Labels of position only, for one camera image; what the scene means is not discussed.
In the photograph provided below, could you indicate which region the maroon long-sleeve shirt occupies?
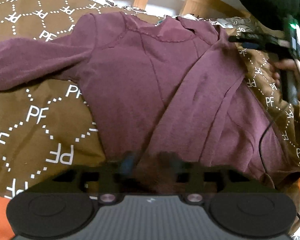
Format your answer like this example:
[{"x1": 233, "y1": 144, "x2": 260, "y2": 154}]
[{"x1": 0, "y1": 12, "x2": 291, "y2": 180}]

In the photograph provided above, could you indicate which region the person's right hand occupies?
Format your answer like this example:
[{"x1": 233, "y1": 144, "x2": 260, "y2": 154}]
[{"x1": 270, "y1": 59, "x2": 300, "y2": 100}]

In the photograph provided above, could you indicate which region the brown PF patterned quilt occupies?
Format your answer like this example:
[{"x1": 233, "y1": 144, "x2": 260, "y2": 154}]
[{"x1": 0, "y1": 0, "x2": 300, "y2": 206}]

